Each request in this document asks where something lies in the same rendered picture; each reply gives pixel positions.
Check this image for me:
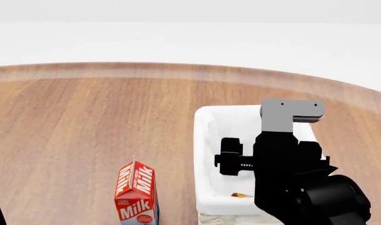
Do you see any small orange-brown item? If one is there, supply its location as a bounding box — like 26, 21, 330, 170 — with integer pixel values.
230, 191, 254, 199

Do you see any red and white milk carton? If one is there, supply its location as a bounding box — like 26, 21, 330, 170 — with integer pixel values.
114, 156, 160, 225

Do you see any beige speckled object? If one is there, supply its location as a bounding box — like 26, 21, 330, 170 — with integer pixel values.
198, 213, 283, 225

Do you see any white basket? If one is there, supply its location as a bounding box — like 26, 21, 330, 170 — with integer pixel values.
193, 104, 330, 216

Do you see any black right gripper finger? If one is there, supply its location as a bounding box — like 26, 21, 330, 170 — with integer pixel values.
298, 140, 331, 163
214, 137, 245, 176

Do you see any grey camera box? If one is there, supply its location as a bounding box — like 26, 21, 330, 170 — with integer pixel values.
258, 97, 326, 133

